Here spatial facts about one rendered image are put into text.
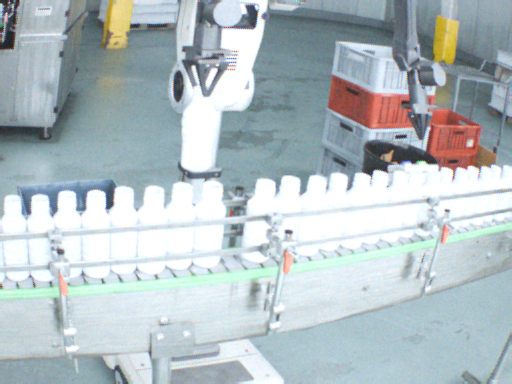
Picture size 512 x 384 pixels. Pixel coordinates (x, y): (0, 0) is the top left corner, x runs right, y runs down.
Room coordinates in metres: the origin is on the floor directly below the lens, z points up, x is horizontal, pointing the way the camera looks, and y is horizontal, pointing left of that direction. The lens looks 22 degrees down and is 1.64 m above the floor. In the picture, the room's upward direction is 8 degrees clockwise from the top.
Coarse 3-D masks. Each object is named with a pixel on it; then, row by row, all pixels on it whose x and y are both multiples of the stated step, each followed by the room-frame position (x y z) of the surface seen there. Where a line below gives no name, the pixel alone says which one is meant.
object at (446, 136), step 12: (444, 108) 4.64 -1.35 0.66; (432, 120) 4.55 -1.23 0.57; (444, 120) 4.64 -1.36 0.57; (456, 120) 4.57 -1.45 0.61; (468, 120) 4.46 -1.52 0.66; (432, 132) 4.02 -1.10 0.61; (444, 132) 4.08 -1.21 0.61; (456, 132) 4.55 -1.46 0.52; (468, 132) 4.25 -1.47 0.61; (480, 132) 4.33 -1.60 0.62; (432, 144) 4.02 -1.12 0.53; (444, 144) 4.10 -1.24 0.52; (456, 144) 4.18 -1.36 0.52; (468, 144) 4.26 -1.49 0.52
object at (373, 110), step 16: (336, 80) 3.84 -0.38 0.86; (336, 96) 3.83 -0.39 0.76; (352, 96) 3.72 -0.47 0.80; (368, 96) 3.61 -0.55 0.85; (384, 96) 3.61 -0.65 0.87; (400, 96) 3.69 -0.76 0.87; (432, 96) 3.89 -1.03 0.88; (352, 112) 3.70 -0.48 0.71; (368, 112) 3.59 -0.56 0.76; (384, 112) 3.63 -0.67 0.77; (400, 112) 3.72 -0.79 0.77; (432, 112) 3.92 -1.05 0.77; (384, 128) 3.63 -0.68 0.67
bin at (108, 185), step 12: (96, 180) 1.60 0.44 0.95; (108, 180) 1.62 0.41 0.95; (24, 192) 1.48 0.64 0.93; (36, 192) 1.50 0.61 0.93; (48, 192) 1.52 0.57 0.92; (84, 192) 1.58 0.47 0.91; (108, 192) 1.62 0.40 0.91; (24, 204) 1.48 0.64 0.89; (84, 204) 1.58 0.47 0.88; (108, 204) 1.62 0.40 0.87
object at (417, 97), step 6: (408, 90) 1.73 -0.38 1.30; (414, 90) 1.71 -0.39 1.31; (420, 90) 1.70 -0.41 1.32; (414, 96) 1.70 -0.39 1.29; (420, 96) 1.70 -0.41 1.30; (426, 96) 1.71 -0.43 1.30; (414, 102) 1.70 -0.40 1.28; (420, 102) 1.69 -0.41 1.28; (426, 102) 1.70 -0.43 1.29; (402, 108) 1.71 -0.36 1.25; (408, 108) 1.72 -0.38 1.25; (432, 108) 1.71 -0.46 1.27
